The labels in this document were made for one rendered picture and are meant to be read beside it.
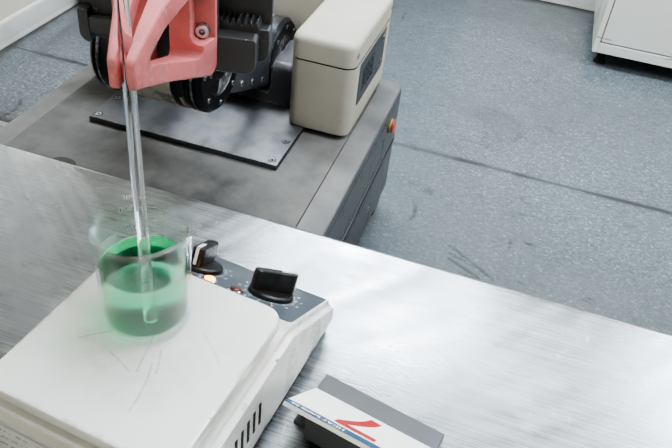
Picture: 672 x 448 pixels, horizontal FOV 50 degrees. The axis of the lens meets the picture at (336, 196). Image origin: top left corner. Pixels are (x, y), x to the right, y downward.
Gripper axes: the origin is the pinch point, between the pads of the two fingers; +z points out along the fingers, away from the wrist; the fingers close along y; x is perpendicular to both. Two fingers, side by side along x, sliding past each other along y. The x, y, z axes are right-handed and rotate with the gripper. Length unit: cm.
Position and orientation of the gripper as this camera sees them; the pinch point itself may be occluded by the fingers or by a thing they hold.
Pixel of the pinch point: (127, 66)
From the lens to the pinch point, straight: 32.2
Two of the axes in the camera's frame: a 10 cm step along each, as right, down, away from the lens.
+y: 9.9, 1.2, 0.1
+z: -0.6, 6.1, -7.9
